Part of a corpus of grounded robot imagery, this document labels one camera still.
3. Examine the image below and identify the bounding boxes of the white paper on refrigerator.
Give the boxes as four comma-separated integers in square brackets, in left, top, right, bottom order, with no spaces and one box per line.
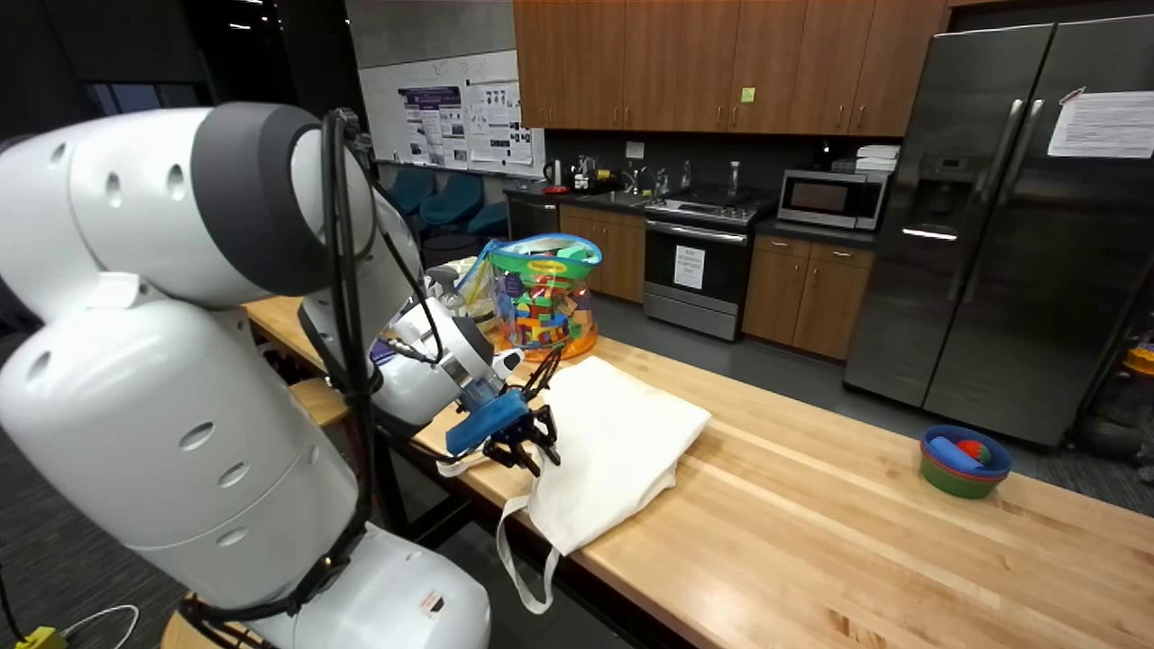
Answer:
[1042,86,1154,164]

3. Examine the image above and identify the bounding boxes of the white cloth shopping bag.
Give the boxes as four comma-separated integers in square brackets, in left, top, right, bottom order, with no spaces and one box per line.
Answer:
[434,355,713,622]

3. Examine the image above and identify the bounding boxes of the stainless steel refrigerator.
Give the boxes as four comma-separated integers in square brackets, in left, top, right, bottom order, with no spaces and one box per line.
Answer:
[840,12,1154,450]

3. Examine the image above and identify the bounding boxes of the white wall poster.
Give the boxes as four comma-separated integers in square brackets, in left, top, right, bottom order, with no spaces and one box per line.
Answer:
[358,46,549,182]

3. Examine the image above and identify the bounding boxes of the wooden wall cabinets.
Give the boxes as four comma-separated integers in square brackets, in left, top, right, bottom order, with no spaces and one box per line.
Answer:
[513,0,952,140]

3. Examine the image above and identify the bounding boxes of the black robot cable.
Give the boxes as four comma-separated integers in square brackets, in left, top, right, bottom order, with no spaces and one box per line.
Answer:
[178,105,569,644]

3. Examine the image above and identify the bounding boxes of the narrow wooden base cabinet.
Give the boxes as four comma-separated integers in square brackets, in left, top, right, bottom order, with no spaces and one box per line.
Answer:
[555,199,649,307]

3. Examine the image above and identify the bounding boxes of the wide wooden base cabinet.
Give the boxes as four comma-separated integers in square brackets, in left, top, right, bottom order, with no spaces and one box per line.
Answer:
[739,229,876,364]

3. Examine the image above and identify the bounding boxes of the stacked coloured plastic bowls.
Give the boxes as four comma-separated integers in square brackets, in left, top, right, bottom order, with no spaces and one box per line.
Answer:
[917,424,1018,503]

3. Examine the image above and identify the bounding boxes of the white stack on microwave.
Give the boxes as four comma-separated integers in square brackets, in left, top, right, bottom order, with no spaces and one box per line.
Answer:
[856,140,903,177]

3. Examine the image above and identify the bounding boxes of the teal office chair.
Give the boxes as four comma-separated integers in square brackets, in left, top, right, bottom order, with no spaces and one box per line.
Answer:
[388,165,442,229]
[418,173,489,239]

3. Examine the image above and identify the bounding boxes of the clear bag of colourful blocks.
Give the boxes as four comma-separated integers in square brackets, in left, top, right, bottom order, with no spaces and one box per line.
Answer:
[460,230,607,364]

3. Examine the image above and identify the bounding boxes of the silver microwave oven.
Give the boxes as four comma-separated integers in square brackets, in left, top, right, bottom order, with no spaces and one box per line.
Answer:
[773,165,894,236]

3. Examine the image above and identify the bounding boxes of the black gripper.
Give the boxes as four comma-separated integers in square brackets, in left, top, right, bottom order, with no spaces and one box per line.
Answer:
[483,404,566,476]

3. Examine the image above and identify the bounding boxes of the stainless steel oven range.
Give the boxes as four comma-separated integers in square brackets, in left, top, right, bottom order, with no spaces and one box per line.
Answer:
[642,195,773,342]

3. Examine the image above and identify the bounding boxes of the black metal table frame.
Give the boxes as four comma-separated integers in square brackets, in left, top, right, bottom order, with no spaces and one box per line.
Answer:
[358,418,679,649]

